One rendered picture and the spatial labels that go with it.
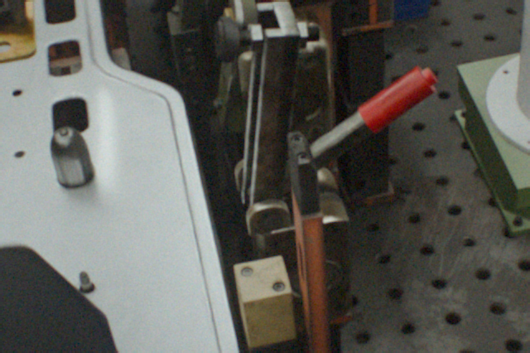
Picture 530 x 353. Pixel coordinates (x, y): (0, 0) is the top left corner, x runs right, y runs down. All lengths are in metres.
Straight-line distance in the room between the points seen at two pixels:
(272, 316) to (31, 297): 0.33
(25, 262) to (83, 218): 0.47
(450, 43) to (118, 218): 0.74
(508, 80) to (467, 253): 0.22
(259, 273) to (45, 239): 0.21
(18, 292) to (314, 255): 0.28
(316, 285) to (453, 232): 0.57
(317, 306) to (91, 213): 0.25
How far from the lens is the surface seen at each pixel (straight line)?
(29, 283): 0.38
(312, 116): 0.92
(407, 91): 0.71
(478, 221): 1.22
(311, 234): 0.62
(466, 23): 1.50
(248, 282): 0.69
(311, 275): 0.64
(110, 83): 0.97
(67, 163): 0.85
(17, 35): 0.61
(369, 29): 1.06
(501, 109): 1.22
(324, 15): 0.94
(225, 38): 0.64
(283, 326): 0.71
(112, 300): 0.78
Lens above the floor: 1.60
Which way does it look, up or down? 45 degrees down
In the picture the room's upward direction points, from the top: 6 degrees counter-clockwise
